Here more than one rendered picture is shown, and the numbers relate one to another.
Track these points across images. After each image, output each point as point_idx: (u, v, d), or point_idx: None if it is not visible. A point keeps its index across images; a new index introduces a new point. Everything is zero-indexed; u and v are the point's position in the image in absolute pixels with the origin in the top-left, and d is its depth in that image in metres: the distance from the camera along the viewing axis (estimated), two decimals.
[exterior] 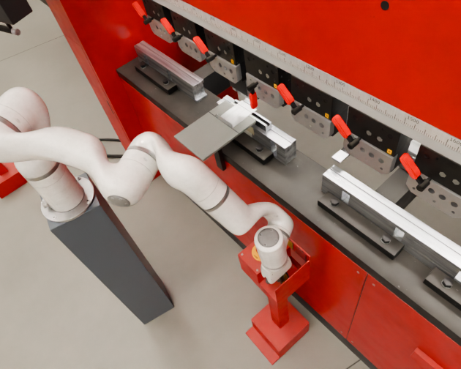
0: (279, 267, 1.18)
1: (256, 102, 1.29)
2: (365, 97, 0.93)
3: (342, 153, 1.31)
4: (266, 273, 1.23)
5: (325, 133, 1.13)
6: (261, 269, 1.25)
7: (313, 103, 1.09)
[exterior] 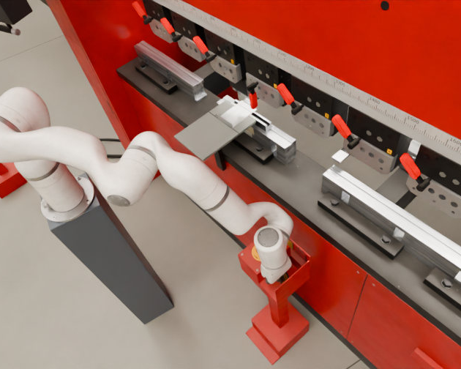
0: (279, 267, 1.18)
1: (256, 102, 1.29)
2: (365, 97, 0.93)
3: (342, 153, 1.31)
4: (266, 273, 1.23)
5: (325, 133, 1.13)
6: (261, 269, 1.25)
7: (313, 103, 1.09)
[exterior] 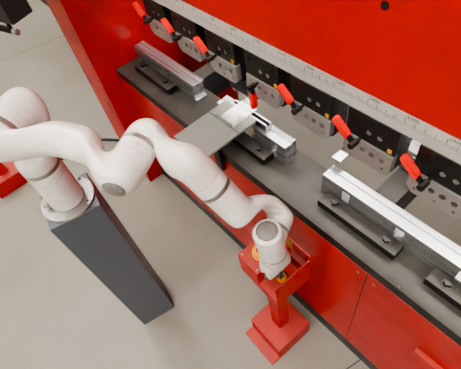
0: (279, 262, 1.15)
1: (256, 102, 1.29)
2: (365, 97, 0.93)
3: (342, 153, 1.31)
4: (265, 268, 1.20)
5: (325, 133, 1.13)
6: (260, 263, 1.21)
7: (313, 103, 1.09)
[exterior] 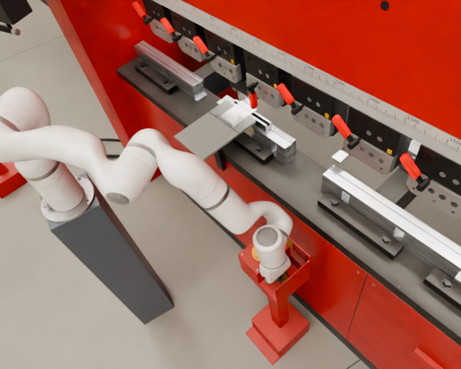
0: (278, 266, 1.18)
1: (256, 102, 1.29)
2: (365, 97, 0.93)
3: (342, 153, 1.31)
4: (265, 272, 1.23)
5: (325, 133, 1.13)
6: (260, 268, 1.24)
7: (313, 103, 1.09)
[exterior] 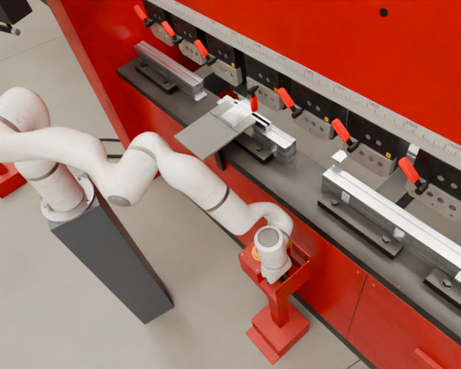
0: (279, 267, 1.18)
1: (257, 105, 1.30)
2: (364, 102, 0.94)
3: (342, 153, 1.31)
4: (266, 273, 1.23)
5: (325, 137, 1.14)
6: (261, 269, 1.25)
7: (313, 107, 1.10)
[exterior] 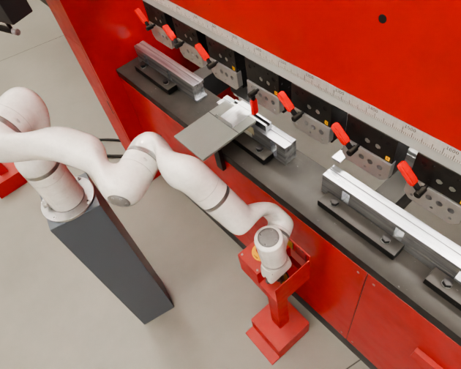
0: (279, 267, 1.18)
1: (257, 108, 1.31)
2: (364, 106, 0.95)
3: (342, 153, 1.31)
4: (266, 273, 1.23)
5: (325, 140, 1.15)
6: (261, 269, 1.25)
7: (313, 110, 1.12)
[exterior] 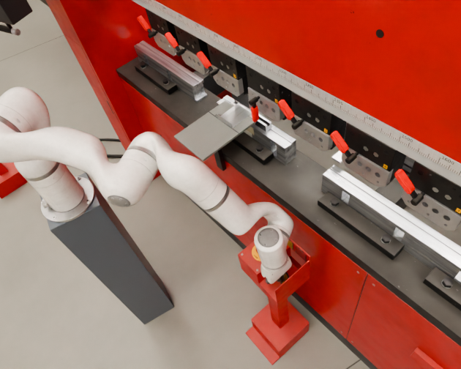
0: (279, 267, 1.18)
1: (257, 116, 1.34)
2: (362, 116, 0.97)
3: (342, 153, 1.31)
4: (266, 273, 1.23)
5: (325, 147, 1.18)
6: (261, 269, 1.25)
7: (312, 118, 1.14)
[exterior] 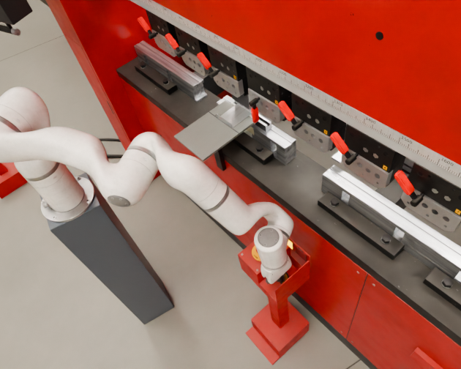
0: (279, 267, 1.18)
1: (257, 116, 1.34)
2: (362, 117, 0.98)
3: (342, 153, 1.31)
4: (266, 273, 1.23)
5: (325, 148, 1.18)
6: (261, 269, 1.25)
7: (312, 120, 1.14)
